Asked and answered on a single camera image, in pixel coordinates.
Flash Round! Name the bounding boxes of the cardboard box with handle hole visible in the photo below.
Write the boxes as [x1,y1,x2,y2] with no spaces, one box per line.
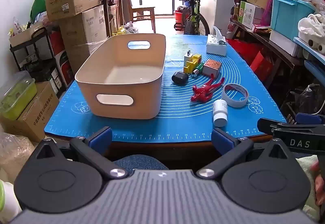
[9,22,46,48]

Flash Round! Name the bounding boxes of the clear bag of granules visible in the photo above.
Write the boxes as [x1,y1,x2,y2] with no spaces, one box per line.
[0,133,36,184]

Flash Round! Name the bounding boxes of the white snack bag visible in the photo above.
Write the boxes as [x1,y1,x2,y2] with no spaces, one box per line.
[13,17,22,36]

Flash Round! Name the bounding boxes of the large wrapped cardboard box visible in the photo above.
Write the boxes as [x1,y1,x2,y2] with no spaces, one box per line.
[60,5,108,76]

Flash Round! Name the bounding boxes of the green black bicycle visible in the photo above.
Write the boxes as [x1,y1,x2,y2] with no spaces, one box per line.
[165,0,211,36]

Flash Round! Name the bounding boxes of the white pill bottle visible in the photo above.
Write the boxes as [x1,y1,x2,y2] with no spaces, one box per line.
[213,99,228,127]

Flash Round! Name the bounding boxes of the blue silicone mat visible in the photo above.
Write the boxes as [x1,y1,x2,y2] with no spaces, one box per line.
[44,34,287,144]

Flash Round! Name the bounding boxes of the black metal cart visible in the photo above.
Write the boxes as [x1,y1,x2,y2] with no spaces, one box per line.
[10,26,66,87]

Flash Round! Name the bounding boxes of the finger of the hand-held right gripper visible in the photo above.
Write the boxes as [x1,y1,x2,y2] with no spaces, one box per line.
[257,113,325,130]

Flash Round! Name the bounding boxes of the green white product box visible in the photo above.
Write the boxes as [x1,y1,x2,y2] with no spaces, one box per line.
[239,1,264,30]

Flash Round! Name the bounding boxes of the wooden table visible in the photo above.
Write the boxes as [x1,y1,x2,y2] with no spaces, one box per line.
[46,133,287,165]

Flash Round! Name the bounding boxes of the wooden cabinet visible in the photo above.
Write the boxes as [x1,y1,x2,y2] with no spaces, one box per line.
[102,0,125,36]

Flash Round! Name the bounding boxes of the red bucket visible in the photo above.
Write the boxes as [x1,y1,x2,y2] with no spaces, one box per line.
[174,11,190,31]

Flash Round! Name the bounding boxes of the person's right hand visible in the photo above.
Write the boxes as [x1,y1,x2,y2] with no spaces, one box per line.
[311,160,325,206]

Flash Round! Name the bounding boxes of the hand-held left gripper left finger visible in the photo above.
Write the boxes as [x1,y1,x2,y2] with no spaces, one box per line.
[36,126,129,181]

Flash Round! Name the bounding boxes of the white cabinet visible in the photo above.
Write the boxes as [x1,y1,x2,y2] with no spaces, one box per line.
[200,0,238,36]

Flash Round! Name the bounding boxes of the red paper bags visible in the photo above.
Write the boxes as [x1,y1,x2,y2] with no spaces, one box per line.
[229,38,273,82]

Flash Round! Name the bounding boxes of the green container with clear lid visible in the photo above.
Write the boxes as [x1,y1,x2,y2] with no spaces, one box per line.
[0,71,38,120]

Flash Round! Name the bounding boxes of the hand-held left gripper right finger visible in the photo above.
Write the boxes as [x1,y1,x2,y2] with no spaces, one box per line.
[197,127,291,179]

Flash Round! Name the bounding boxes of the wooden chair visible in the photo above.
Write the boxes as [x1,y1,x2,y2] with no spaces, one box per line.
[126,0,156,34]

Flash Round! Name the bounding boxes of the dark wooden bench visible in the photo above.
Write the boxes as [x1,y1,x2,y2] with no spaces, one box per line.
[230,18,305,90]

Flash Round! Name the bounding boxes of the white tape roll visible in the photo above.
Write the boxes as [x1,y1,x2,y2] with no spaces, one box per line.
[222,83,249,108]

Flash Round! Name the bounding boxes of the beige plastic storage bin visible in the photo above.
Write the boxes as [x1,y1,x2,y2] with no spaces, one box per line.
[75,33,167,120]

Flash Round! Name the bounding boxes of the black plastic bag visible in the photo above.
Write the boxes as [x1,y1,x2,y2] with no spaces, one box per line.
[284,84,325,118]

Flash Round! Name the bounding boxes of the teal plastic storage bin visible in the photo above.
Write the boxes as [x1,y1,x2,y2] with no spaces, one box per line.
[270,0,323,40]

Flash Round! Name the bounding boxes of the red white appliance box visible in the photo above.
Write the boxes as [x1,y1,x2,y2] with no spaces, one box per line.
[49,31,74,87]

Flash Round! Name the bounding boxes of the pale green cloth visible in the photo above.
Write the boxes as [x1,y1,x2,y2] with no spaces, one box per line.
[296,158,321,222]

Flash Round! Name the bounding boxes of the white tissue box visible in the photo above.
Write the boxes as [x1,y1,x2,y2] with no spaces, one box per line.
[206,26,227,56]

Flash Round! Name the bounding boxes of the person's leg in jeans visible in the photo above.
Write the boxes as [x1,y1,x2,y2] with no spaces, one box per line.
[113,155,169,176]

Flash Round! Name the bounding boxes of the crumpled plastic bag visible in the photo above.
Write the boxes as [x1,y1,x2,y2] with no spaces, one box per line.
[123,21,140,34]

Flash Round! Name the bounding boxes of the yellow plastic jug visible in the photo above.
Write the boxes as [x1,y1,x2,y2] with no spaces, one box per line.
[112,25,127,36]

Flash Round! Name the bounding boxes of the red gold floral box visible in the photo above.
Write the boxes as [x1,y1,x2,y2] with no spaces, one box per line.
[203,59,222,77]

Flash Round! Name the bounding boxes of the green bag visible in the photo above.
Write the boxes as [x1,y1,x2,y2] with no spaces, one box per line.
[30,0,49,21]

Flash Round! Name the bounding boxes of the white foam box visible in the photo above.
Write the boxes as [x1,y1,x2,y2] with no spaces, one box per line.
[269,29,301,57]

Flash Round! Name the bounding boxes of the black oval case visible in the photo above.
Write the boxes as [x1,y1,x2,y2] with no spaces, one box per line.
[172,72,189,85]

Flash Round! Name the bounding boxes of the light blue shelf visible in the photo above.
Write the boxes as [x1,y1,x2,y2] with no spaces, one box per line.
[293,36,325,82]

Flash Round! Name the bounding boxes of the yellow toy block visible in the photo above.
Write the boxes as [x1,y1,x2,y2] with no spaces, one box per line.
[183,54,202,73]

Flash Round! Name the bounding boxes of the brown taped cardboard box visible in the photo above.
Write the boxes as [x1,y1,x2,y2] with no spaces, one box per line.
[0,81,60,142]

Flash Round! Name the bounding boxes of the white cloth bundle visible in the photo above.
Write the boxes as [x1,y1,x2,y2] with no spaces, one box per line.
[298,13,325,39]

